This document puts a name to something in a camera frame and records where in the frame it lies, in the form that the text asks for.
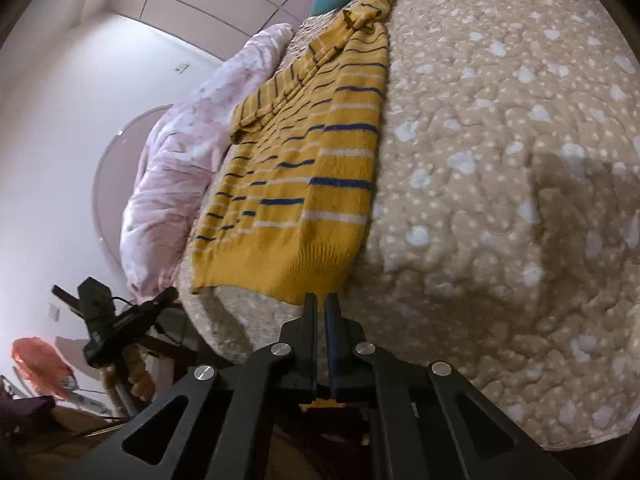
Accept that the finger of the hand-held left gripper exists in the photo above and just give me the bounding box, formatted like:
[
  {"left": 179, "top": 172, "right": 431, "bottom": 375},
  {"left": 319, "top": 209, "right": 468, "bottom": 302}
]
[{"left": 114, "top": 286, "right": 180, "bottom": 332}]

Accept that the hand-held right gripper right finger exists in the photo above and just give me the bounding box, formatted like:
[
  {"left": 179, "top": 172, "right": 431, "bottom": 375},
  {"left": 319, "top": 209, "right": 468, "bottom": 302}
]
[{"left": 325, "top": 293, "right": 576, "bottom": 480}]

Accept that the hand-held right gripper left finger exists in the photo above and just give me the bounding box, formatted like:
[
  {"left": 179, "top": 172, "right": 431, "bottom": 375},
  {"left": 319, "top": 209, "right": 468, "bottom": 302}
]
[{"left": 62, "top": 293, "right": 319, "bottom": 480}]

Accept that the yellow striped knit sweater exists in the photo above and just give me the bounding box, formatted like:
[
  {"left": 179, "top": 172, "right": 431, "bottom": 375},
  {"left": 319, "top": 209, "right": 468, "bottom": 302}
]
[{"left": 190, "top": 0, "right": 398, "bottom": 411}]

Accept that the person's left hand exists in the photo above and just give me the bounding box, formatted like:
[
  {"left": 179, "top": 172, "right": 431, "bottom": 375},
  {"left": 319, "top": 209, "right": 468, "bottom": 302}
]
[{"left": 127, "top": 346, "right": 154, "bottom": 402}]

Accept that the dark wooden chair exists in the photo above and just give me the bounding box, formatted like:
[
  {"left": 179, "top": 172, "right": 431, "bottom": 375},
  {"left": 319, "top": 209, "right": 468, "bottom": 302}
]
[{"left": 137, "top": 307, "right": 223, "bottom": 376}]

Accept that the purple cloth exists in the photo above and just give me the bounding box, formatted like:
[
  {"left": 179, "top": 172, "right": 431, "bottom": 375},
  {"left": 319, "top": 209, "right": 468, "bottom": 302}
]
[{"left": 0, "top": 394, "right": 57, "bottom": 433}]

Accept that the pink floral duvet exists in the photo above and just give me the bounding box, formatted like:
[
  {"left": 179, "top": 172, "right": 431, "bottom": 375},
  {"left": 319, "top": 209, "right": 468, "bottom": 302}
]
[{"left": 120, "top": 22, "right": 296, "bottom": 296}]

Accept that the round grey headboard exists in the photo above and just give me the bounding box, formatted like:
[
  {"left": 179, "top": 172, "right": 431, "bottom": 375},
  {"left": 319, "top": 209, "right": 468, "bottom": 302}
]
[{"left": 92, "top": 104, "right": 173, "bottom": 271}]

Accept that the beige dotted quilted blanket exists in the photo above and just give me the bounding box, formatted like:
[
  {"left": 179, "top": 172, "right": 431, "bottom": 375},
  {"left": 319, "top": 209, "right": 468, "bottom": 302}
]
[{"left": 177, "top": 0, "right": 640, "bottom": 453}]

